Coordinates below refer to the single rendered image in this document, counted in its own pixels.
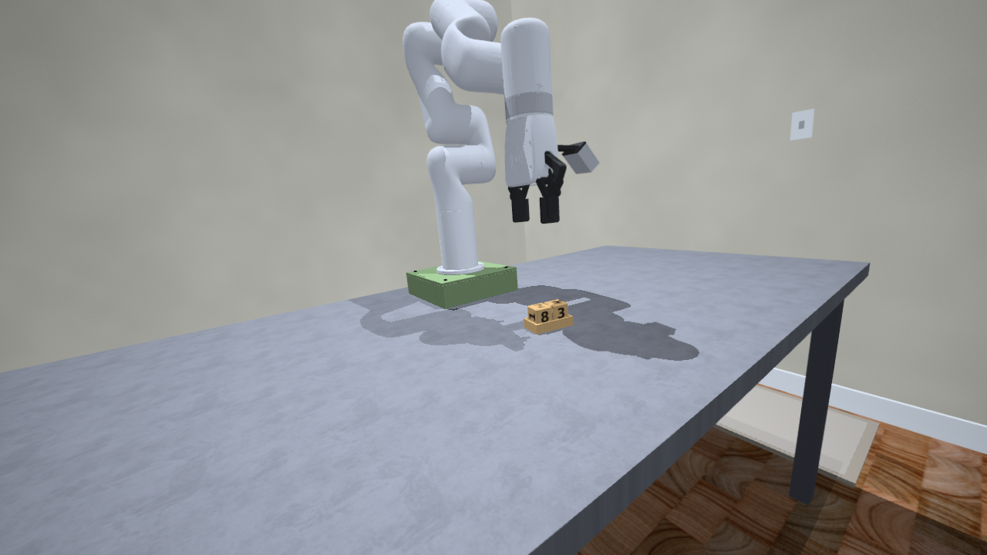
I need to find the tan wooden tray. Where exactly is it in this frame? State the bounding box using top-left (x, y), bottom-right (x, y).
top-left (524, 314), bottom-right (574, 335)

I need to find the tan wooden number cube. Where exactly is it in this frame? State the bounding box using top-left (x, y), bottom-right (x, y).
top-left (527, 303), bottom-right (552, 324)
top-left (544, 299), bottom-right (568, 321)

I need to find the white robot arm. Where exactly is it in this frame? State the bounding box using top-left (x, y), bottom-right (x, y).
top-left (403, 0), bottom-right (553, 275)

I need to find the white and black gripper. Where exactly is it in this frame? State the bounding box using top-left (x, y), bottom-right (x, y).
top-left (505, 113), bottom-right (567, 224)

